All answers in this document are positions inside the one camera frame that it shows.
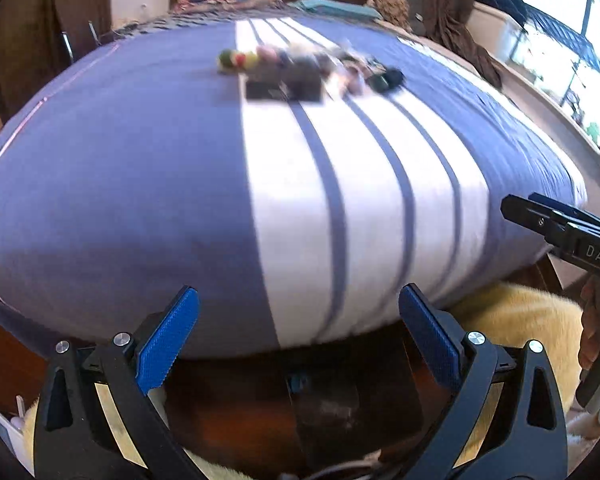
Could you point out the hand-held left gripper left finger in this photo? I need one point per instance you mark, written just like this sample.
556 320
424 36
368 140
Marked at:
167 345

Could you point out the person's right hand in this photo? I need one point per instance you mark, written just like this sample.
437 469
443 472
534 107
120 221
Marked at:
590 325

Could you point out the dark wooden wardrobe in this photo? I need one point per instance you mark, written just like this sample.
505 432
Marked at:
30 35

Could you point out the dark green small item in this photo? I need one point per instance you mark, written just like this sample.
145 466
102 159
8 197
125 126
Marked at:
390 80

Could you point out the window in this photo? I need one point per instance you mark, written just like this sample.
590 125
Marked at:
570 15

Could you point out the white window ledge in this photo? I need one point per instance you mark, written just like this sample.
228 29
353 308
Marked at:
495 30

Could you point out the small green figure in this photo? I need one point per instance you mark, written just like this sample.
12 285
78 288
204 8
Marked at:
594 131

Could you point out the colourful ball toy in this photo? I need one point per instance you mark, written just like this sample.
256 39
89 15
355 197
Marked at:
235 60

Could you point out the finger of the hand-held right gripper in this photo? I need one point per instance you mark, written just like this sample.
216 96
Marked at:
530 220
580 217

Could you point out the brown curtain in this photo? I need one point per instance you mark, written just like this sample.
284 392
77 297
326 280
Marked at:
450 0

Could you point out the blue white striped bedspread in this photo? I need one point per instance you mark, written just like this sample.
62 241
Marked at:
130 185

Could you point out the black bag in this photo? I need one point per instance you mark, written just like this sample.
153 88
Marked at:
325 415

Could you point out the pale pink small item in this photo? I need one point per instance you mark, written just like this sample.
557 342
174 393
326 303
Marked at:
347 77

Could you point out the black box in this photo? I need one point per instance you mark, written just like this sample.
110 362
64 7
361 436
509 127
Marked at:
305 85
265 85

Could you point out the teal pillow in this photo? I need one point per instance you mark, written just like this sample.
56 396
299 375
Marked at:
330 7

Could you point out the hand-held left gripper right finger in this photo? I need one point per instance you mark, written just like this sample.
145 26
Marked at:
430 345

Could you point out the white storage box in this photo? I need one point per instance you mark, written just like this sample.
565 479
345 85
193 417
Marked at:
7 430

